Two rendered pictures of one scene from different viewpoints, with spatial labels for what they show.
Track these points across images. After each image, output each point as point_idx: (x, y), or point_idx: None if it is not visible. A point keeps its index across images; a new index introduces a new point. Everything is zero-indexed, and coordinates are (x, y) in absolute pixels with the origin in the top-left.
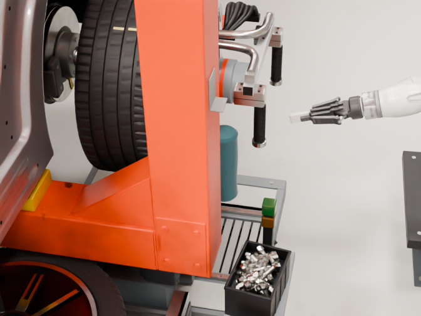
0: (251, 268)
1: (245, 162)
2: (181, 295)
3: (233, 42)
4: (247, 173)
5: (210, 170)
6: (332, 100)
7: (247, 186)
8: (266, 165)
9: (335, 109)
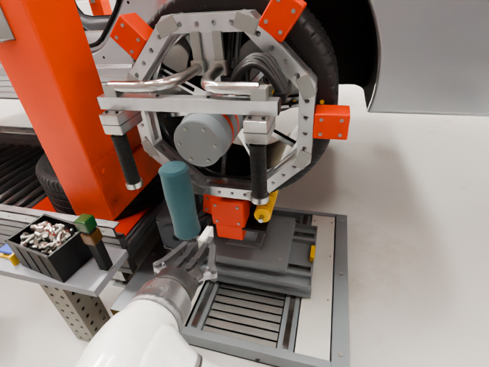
0: (48, 228)
1: (394, 340)
2: (111, 225)
3: (180, 72)
4: (375, 340)
5: (31, 112)
6: (212, 263)
7: (330, 327)
8: (397, 365)
9: (178, 260)
